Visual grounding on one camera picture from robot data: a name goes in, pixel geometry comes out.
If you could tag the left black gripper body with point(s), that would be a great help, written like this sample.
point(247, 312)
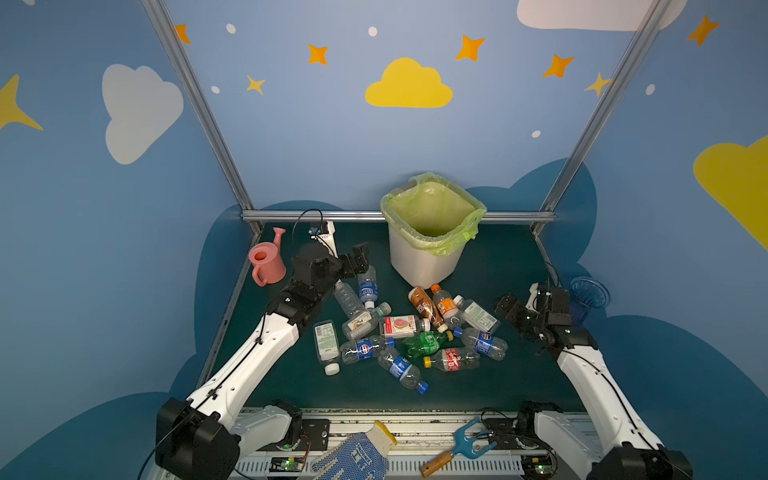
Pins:
point(350, 264)

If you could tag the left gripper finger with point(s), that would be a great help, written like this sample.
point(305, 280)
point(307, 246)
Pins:
point(349, 265)
point(360, 257)

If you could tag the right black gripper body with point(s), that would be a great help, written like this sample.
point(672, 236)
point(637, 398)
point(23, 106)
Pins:
point(519, 314)

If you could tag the clear bottle blue label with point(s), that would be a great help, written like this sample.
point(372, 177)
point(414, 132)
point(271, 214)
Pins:
point(368, 287)

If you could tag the clear bottle white cap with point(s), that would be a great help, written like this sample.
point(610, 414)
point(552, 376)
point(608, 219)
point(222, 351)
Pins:
point(348, 300)

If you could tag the pepsi bottle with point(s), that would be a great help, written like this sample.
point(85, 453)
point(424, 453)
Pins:
point(484, 343)
point(368, 347)

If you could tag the clear bottle green cap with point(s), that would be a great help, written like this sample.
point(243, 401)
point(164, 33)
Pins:
point(362, 321)

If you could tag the coke bottle yellow cap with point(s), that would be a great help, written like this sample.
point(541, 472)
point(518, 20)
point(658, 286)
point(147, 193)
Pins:
point(453, 359)

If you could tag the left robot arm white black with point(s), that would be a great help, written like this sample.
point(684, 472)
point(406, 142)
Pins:
point(204, 436)

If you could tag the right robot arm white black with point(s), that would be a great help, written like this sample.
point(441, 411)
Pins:
point(625, 447)

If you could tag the white trash bin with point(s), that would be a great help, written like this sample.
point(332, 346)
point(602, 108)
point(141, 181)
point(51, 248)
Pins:
point(412, 256)

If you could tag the green bin liner bag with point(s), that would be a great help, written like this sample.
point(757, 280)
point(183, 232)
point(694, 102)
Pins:
point(433, 214)

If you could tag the purple blue glass vase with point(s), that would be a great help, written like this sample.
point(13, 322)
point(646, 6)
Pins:
point(586, 295)

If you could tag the pink watering can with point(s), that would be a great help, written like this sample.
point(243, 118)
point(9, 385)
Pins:
point(265, 257)

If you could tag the bottle orange cap orange label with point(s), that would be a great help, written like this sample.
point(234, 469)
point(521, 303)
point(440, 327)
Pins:
point(448, 309)

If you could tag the bottle red pink label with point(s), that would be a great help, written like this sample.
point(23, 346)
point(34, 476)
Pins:
point(406, 326)

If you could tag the brown tea bottle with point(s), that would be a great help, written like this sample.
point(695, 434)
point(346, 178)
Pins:
point(427, 308)

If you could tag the green soda bottle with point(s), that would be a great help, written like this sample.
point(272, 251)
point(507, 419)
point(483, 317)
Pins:
point(426, 343)

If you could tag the clear bottle blue cap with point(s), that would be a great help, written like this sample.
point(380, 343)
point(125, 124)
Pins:
point(405, 372)

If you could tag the blue garden hand rake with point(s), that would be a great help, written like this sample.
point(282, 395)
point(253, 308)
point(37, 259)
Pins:
point(471, 446)

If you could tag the right circuit board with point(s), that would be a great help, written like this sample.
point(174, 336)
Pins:
point(538, 467)

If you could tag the circuit board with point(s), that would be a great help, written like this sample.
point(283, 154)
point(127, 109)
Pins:
point(538, 467)
point(286, 465)

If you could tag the blue white work glove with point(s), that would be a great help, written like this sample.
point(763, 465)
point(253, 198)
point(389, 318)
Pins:
point(363, 455)

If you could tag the left circuit board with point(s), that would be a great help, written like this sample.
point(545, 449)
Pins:
point(286, 465)

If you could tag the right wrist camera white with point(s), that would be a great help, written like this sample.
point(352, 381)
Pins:
point(537, 298)

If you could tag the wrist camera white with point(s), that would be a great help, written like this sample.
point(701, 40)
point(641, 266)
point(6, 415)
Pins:
point(537, 298)
point(324, 234)

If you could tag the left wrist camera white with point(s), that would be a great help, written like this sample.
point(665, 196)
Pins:
point(324, 234)

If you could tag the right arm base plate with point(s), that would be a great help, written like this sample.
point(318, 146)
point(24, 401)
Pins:
point(513, 434)

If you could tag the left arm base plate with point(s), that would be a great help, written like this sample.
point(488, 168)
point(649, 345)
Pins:
point(314, 435)

